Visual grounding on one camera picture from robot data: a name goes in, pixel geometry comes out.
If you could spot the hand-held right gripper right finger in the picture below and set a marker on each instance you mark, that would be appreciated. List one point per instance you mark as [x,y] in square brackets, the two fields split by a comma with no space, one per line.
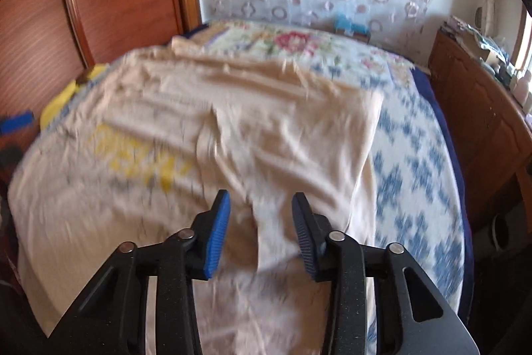
[306,242]

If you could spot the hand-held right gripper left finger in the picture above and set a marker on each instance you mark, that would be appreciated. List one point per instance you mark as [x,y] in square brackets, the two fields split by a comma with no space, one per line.
[215,238]

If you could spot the beige printed t-shirt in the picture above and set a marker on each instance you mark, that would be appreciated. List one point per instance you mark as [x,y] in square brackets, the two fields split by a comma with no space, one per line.
[232,138]

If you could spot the blue patterned white blanket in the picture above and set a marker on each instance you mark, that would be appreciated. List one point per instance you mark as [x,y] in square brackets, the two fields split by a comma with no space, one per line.
[409,188]

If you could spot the yellow cloth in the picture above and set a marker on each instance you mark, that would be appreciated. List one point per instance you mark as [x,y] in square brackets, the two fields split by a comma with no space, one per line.
[66,97]

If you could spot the wooden dresser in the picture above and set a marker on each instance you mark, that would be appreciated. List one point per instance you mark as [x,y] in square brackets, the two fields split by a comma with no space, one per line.
[478,109]

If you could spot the blue foam block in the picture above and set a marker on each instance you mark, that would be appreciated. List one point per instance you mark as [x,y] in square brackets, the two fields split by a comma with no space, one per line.
[16,122]

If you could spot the clutter of small items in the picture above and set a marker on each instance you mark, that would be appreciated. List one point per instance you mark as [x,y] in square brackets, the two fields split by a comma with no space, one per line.
[494,55]

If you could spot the window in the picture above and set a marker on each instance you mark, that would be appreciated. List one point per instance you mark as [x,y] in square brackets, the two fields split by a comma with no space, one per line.
[527,47]

